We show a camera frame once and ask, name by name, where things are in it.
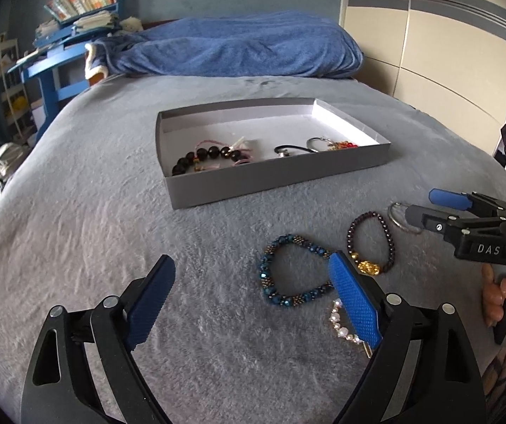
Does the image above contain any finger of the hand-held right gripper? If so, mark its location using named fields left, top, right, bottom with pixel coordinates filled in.
left=405, top=204, right=472, bottom=243
left=428, top=188, right=506, bottom=218

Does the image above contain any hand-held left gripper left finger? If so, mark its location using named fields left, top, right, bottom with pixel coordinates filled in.
left=20, top=254, right=176, bottom=424

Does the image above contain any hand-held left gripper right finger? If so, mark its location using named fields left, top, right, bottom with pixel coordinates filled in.
left=327, top=251, right=485, bottom=424

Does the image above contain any white pearl bracelet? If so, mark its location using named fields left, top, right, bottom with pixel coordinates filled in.
left=329, top=299, right=375, bottom=358

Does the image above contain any silver bangle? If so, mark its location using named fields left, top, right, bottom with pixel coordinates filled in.
left=306, top=136, right=335, bottom=153
left=387, top=202, right=425, bottom=235

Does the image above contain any dark purple bead bracelet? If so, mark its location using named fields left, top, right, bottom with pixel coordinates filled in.
left=347, top=211, right=395, bottom=275

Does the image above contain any blue bead bracelet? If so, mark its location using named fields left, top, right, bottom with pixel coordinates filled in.
left=259, top=235, right=335, bottom=308

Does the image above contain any grey cardboard box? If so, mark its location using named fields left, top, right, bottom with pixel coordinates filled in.
left=156, top=98, right=392, bottom=210

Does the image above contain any black hair tie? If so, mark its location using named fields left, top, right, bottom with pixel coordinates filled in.
left=274, top=141, right=313, bottom=159

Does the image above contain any large black bead bracelet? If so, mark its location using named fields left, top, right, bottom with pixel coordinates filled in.
left=172, top=145, right=245, bottom=176

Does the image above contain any pink cord bracelet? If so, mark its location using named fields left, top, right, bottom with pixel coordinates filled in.
left=195, top=136, right=256, bottom=169

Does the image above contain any grey bed cover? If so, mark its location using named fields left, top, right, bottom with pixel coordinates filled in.
left=0, top=73, right=506, bottom=424

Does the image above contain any beige wardrobe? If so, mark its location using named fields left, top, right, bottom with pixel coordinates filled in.
left=339, top=0, right=506, bottom=151

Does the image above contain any white bag on floor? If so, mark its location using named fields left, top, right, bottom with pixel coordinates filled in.
left=0, top=141, right=28, bottom=186

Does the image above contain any blue blanket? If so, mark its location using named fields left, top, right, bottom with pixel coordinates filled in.
left=84, top=10, right=364, bottom=81

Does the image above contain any blue desk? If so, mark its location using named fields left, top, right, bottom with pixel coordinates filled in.
left=8, top=31, right=103, bottom=118

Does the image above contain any white storage cart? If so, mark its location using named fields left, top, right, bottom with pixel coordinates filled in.
left=0, top=33, right=35, bottom=140

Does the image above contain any white plush toy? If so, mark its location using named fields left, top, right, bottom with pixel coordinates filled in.
left=118, top=15, right=143, bottom=34

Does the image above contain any stack of papers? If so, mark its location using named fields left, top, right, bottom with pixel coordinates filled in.
left=34, top=11, right=119, bottom=38

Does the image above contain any blue desktop bookshelf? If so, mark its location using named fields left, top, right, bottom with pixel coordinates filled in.
left=43, top=0, right=125, bottom=27

